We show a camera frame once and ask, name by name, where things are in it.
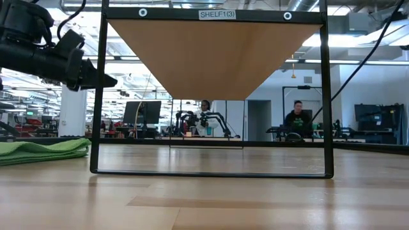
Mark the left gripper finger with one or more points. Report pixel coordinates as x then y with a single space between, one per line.
96 81

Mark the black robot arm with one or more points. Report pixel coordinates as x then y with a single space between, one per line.
217 117
188 119

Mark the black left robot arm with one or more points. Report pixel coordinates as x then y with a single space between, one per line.
25 59

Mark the white shelf label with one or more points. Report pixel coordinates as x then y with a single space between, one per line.
217 14

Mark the white pillar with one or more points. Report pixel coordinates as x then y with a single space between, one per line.
72 111

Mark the dark flat monitor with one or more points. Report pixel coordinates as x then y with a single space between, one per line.
140 111

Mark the red black machine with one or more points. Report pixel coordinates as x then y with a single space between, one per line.
30 126

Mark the green folded cloth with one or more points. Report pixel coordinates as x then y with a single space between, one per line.
38 150

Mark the person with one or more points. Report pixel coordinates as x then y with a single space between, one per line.
297 121
206 105

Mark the teal cup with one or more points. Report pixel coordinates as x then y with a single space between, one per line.
209 131

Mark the yellow pendant lamp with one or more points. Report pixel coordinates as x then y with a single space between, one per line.
293 76

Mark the black gantry stand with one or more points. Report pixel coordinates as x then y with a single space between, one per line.
303 87

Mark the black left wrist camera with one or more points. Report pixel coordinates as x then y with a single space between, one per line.
68 41

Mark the black aluminium table frame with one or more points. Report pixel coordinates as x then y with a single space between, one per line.
128 141

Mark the wooden shelf black frame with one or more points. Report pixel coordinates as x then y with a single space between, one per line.
211 57

